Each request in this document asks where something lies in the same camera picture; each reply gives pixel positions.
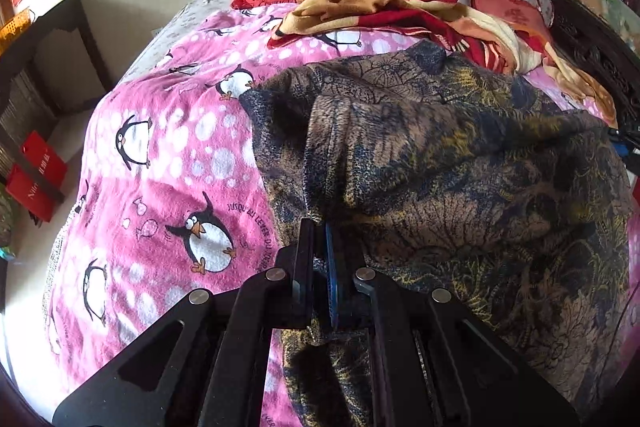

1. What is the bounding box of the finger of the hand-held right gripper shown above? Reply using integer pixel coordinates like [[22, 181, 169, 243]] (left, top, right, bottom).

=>
[[607, 124, 640, 178]]

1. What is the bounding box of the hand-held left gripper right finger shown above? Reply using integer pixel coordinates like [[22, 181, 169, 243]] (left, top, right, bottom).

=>
[[325, 222, 581, 427]]

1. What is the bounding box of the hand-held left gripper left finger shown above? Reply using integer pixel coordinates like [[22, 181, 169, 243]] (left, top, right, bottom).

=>
[[52, 218, 321, 427]]

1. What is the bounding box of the dark patterned brown garment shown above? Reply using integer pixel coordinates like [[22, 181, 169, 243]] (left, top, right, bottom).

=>
[[239, 39, 636, 427]]

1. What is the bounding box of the dark carved wooden headboard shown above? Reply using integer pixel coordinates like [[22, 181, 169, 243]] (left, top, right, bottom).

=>
[[530, 0, 640, 128]]

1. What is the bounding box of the clear plastic bag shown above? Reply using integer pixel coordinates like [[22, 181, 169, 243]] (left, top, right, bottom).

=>
[[565, 0, 640, 38]]

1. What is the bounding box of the pink penguin print blanket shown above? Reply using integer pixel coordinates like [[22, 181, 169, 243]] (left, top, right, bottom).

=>
[[42, 4, 640, 427]]

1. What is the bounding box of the floral bed sheet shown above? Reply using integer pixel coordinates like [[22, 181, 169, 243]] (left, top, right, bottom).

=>
[[117, 0, 226, 82]]

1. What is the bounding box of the red and yellow fleece blanket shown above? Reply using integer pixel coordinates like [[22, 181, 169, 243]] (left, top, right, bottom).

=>
[[267, 0, 618, 128]]

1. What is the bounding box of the red gift box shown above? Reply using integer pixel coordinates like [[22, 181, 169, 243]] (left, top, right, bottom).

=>
[[20, 130, 68, 192], [5, 164, 58, 223]]

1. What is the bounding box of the woven storage shelf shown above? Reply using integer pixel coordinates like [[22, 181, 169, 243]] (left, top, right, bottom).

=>
[[0, 69, 58, 172]]

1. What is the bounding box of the dark wooden table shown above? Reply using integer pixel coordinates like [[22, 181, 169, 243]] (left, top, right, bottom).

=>
[[0, 0, 113, 118]]

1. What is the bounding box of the yellow plastic basket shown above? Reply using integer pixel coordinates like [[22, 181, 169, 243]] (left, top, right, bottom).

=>
[[0, 7, 33, 55]]

